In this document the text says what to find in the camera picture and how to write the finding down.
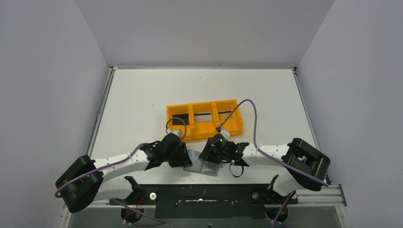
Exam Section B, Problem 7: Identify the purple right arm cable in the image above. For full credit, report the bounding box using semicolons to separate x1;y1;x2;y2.
215;99;330;228

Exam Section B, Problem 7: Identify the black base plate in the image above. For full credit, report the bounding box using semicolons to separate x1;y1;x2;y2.
121;184;298;219

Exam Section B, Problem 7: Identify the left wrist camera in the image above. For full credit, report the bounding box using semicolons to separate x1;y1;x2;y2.
165;128;182;139

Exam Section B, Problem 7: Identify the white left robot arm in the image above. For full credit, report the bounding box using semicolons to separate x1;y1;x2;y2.
55;133;192;213

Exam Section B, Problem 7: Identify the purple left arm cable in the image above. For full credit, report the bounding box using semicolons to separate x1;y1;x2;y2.
54;117;188;227

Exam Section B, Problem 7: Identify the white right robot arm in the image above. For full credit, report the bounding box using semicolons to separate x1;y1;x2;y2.
199;133;331;197

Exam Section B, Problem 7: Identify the green card holder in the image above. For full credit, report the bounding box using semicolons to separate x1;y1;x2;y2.
183;150;223;177

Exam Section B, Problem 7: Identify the yellow three-compartment bin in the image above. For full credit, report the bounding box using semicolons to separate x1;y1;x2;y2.
166;99;243;142

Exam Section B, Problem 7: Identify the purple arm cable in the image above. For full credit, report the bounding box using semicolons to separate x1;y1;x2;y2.
54;117;188;227
215;99;330;228

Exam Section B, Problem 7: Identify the gold card end bin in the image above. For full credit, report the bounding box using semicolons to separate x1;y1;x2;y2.
218;110;233;121

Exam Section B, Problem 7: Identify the silver card middle bin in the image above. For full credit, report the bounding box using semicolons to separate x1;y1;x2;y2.
194;113;212;123

